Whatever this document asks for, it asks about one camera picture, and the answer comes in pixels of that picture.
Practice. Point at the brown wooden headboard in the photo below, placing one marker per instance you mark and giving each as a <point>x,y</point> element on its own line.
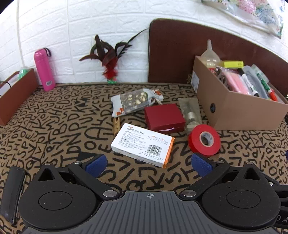
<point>175,56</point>

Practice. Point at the brown cardboard box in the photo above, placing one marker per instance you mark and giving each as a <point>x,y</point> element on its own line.
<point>236,108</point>

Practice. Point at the red black feather shuttlecock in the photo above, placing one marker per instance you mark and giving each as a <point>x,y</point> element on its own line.
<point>110,67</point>

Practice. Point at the small yellow box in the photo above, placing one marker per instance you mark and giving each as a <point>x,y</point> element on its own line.
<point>232,64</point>

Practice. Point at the red tape roll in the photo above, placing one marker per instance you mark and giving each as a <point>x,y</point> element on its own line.
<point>198,141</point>

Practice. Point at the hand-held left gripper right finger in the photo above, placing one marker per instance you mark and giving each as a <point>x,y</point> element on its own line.
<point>202,165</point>

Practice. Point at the green roll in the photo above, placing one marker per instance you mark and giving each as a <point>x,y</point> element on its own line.
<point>23,72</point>

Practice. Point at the clear pack with metal part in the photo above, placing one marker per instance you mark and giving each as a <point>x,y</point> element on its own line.
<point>191,112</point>

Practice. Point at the white marker with black cap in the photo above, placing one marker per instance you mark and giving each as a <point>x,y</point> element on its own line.
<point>248,84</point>

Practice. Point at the dark metal item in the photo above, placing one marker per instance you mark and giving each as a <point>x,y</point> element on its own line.
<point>219,75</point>

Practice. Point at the letter print blanket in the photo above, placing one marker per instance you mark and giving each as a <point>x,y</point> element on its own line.
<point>67,126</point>

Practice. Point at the gauze herb sachet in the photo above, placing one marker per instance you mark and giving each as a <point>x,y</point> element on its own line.
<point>132,101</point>

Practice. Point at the green marker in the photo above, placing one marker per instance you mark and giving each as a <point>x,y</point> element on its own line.
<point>263,82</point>

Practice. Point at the dark red gift box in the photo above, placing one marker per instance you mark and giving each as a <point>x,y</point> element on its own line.
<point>164,117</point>

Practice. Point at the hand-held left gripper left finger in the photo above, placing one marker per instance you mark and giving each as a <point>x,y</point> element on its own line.
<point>96,165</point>

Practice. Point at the open reddish brown box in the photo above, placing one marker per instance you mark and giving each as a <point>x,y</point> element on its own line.
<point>15,96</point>

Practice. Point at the pink plastic packet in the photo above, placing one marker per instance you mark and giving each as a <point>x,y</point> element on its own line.
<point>236,82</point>

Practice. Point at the white orange medicine box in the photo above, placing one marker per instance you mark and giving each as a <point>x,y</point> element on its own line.
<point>141,144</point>

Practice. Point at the wooden clothespin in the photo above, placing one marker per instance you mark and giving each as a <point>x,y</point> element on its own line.
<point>117,127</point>

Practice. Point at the red marker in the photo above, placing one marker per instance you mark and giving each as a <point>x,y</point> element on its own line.
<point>272,95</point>

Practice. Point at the pink thermos bottle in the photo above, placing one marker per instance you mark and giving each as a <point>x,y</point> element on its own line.
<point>43,69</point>

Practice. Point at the clear plastic funnel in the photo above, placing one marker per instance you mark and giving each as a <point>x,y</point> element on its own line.
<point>210,57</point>

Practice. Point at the floral plastic bag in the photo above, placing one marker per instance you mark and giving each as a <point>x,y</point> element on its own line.
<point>252,11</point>

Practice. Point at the black oblong case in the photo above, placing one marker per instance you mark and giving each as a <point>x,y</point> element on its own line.
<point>13,193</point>

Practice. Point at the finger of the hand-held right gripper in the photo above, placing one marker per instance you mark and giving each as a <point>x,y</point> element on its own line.
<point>275,183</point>

